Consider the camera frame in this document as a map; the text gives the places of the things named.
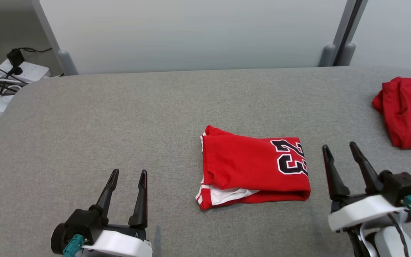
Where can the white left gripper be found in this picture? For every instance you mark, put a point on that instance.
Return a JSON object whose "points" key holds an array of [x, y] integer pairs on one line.
{"points": [[120, 244]]}

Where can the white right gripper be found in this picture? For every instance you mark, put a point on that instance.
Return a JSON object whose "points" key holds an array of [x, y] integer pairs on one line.
{"points": [[359, 212]]}

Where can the red shorts with white stripe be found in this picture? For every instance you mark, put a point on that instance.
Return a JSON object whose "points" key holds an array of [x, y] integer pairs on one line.
{"points": [[407, 114]]}

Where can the red jersey with white sleeves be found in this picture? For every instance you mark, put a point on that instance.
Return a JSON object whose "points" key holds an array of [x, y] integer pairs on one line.
{"points": [[244, 164]]}

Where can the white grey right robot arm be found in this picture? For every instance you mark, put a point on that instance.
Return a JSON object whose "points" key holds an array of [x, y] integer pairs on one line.
{"points": [[387, 244]]}

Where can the grey fabric sofa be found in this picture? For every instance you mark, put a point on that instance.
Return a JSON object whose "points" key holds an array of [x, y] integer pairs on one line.
{"points": [[120, 125]]}

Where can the white power strip with sockets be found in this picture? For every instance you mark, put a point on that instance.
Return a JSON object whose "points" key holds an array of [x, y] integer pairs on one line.
{"points": [[30, 70]]}

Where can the black plug adapter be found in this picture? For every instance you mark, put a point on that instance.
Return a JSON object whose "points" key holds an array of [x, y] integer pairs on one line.
{"points": [[15, 59]]}

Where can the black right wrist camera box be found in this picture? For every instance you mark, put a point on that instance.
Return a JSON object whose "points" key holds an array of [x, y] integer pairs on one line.
{"points": [[401, 187]]}

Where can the dark grey partition post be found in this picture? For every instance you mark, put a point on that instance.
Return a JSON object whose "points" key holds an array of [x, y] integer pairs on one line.
{"points": [[348, 21]]}

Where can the grey slanted partition post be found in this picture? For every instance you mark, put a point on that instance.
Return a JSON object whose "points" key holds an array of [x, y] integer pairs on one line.
{"points": [[46, 25]]}

